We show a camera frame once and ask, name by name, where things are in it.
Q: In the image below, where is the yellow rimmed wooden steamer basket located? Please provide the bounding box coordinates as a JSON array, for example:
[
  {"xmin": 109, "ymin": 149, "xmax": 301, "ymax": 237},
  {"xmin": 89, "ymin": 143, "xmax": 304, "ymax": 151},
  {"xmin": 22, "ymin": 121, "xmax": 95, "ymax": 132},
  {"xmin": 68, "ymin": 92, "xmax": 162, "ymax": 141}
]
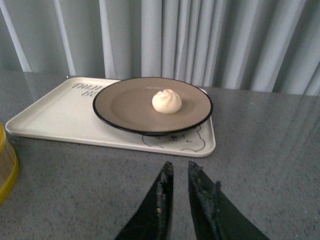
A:
[{"xmin": 0, "ymin": 124, "xmax": 20, "ymax": 205}]

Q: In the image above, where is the brown plate with black rim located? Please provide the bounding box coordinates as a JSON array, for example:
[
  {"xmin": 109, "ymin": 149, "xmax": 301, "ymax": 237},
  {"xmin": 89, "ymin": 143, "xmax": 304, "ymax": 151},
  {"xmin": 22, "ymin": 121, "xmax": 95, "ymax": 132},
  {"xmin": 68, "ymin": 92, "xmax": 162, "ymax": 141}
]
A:
[{"xmin": 92, "ymin": 77, "xmax": 213, "ymax": 136}]

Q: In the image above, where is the white rectangular tray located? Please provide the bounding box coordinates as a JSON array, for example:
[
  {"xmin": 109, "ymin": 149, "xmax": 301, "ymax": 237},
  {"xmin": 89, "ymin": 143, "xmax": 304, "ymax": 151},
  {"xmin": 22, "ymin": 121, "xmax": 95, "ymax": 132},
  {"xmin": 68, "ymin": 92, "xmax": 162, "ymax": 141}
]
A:
[{"xmin": 5, "ymin": 77, "xmax": 216, "ymax": 158}]

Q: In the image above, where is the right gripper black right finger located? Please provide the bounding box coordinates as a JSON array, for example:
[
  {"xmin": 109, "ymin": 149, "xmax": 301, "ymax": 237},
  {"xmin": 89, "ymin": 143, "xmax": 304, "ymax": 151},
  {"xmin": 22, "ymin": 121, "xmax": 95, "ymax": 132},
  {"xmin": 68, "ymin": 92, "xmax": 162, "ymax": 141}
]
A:
[{"xmin": 188, "ymin": 161, "xmax": 268, "ymax": 240}]

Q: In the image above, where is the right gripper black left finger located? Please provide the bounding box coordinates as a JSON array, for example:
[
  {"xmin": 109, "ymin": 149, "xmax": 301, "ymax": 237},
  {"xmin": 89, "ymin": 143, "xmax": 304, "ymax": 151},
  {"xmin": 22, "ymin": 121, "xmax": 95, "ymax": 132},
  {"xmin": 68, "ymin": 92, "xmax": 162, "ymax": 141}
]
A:
[{"xmin": 115, "ymin": 161, "xmax": 174, "ymax": 240}]

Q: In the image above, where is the grey pleated curtain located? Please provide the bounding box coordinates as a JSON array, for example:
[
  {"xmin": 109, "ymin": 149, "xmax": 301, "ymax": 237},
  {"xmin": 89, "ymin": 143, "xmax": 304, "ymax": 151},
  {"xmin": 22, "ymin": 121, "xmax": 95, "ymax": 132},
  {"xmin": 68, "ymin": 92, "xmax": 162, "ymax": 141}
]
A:
[{"xmin": 0, "ymin": 0, "xmax": 320, "ymax": 96}]

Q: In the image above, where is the white steamed bun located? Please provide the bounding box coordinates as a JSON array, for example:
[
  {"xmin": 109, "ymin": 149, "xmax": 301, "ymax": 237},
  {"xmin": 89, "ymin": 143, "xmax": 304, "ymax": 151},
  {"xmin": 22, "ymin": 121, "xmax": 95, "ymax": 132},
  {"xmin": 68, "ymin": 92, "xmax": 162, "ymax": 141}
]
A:
[{"xmin": 151, "ymin": 89, "xmax": 182, "ymax": 114}]

